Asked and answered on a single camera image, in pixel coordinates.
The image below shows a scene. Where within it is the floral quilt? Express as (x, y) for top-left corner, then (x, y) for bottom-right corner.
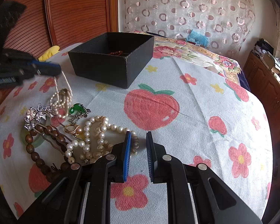
(127, 30), (244, 82)

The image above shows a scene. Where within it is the wooden slatted headboard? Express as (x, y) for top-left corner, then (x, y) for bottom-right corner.
(1, 0), (119, 61)

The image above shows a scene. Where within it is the black jewelry box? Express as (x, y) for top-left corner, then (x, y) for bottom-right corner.
(68, 32), (155, 89)

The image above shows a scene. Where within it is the pile of boxes and papers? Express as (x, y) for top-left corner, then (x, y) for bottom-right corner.
(252, 38), (280, 91)

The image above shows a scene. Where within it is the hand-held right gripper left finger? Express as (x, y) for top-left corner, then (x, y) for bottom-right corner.
(17, 131), (132, 224)

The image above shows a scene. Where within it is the large pearl necklace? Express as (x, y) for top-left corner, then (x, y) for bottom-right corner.
(65, 115), (140, 165)

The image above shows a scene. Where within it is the pale green jade bangle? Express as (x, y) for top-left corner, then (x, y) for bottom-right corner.
(21, 119), (54, 148)

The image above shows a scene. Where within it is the silver rhinestone brooch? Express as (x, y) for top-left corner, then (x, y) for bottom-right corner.
(35, 103), (57, 124)

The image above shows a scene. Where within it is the yellow plush toy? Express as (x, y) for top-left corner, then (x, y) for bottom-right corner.
(38, 45), (61, 62)

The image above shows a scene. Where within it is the sheer curtain with pink rings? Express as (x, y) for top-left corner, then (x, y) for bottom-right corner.
(119, 0), (257, 56)

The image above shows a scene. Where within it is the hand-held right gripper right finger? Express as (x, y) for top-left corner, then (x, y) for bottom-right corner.
(146, 131), (263, 224)

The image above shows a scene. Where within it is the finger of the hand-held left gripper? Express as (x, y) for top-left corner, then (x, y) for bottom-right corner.
(19, 65), (62, 76)
(26, 59), (60, 69)

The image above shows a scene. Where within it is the thin small pearl necklace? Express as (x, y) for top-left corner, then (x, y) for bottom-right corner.
(49, 71), (73, 119)

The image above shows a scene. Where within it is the small dark bead bracelet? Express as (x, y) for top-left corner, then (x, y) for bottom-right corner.
(107, 50), (129, 56)

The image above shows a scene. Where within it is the green jade pendant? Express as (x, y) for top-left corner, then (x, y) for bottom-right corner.
(68, 103), (92, 123)

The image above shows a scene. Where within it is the gold ring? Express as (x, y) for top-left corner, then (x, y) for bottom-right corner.
(64, 124), (83, 136)

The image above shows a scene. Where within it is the wooden cabinet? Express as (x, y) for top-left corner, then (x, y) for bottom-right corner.
(244, 51), (280, 131)

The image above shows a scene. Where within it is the brown wooden bead bracelet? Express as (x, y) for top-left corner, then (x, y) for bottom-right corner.
(26, 124), (71, 182)

